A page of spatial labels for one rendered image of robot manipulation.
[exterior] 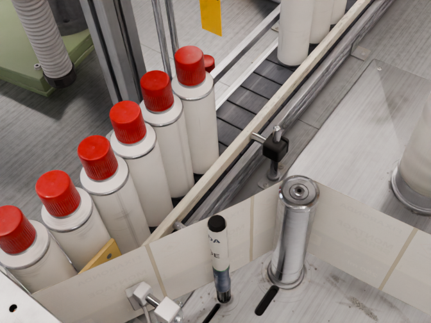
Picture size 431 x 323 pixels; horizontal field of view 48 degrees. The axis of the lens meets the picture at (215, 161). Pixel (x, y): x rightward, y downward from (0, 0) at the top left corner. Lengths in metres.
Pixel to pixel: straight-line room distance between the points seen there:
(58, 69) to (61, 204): 0.15
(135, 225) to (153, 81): 0.17
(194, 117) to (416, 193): 0.30
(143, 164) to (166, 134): 0.05
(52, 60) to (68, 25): 0.44
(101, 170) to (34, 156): 0.37
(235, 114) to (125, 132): 0.29
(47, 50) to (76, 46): 0.42
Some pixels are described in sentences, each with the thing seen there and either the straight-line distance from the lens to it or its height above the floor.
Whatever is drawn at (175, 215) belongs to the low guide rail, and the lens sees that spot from 0.62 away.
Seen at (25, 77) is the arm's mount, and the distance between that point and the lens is 0.93.
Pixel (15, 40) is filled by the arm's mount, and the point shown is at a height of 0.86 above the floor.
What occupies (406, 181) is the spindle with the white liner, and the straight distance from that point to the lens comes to 0.67.
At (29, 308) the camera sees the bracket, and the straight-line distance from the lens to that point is 0.35.
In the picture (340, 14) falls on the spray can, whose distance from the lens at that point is 0.92.
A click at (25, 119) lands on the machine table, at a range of 0.91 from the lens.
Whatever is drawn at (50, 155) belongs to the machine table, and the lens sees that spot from 0.84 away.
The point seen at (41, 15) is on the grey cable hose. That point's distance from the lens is 0.51.
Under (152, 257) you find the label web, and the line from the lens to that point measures 0.46.
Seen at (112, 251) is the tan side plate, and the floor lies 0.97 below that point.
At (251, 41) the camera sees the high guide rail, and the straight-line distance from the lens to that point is 0.76.
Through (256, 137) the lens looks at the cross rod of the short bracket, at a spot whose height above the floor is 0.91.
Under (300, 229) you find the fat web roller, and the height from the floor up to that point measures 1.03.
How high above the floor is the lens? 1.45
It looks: 54 degrees down
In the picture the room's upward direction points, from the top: 5 degrees counter-clockwise
